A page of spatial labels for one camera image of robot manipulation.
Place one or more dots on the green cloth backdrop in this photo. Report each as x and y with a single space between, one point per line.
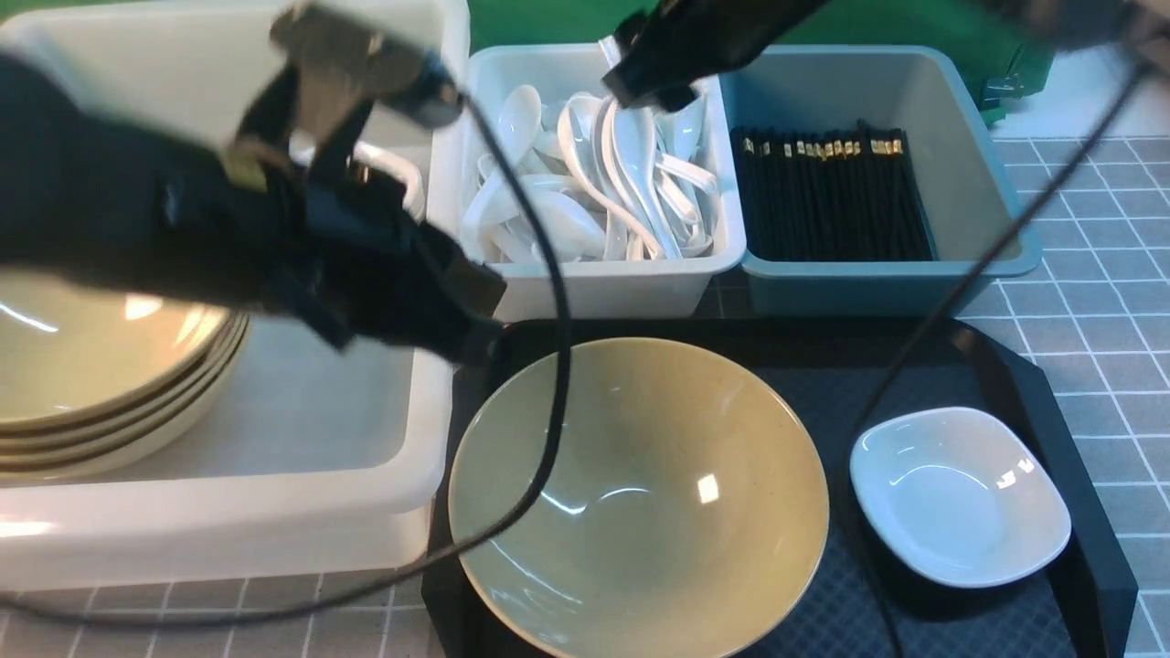
982 48

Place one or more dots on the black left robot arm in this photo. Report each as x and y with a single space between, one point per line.
112 205

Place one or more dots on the blue-grey plastic chopstick bin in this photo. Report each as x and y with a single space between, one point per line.
967 196

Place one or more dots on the white spoon centre upright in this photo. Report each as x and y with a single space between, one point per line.
632 137

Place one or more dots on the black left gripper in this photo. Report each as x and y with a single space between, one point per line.
357 263

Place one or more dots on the large white plastic tub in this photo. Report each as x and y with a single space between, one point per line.
309 460

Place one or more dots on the white spoon right back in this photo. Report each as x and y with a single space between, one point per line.
684 130

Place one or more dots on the white square sauce dish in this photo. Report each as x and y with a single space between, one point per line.
958 498

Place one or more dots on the grey grid table mat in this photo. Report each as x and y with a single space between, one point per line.
1093 316

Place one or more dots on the white plastic spoon bin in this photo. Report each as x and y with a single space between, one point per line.
599 289

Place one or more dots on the black chopsticks bundle in bin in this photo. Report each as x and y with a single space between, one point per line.
841 196

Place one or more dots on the white spoon far left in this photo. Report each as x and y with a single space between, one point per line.
508 137

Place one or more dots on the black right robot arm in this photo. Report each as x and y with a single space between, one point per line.
1077 25

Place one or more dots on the white printed soup spoon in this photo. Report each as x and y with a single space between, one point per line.
574 131

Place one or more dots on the black plastic serving tray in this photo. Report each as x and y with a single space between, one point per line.
1080 606

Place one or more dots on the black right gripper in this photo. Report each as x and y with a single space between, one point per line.
665 51

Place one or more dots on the olive green noodle bowl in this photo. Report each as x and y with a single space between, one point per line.
685 516

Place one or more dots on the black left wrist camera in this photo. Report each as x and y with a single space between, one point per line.
338 68

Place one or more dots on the white spoon lying front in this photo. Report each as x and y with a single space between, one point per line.
574 233

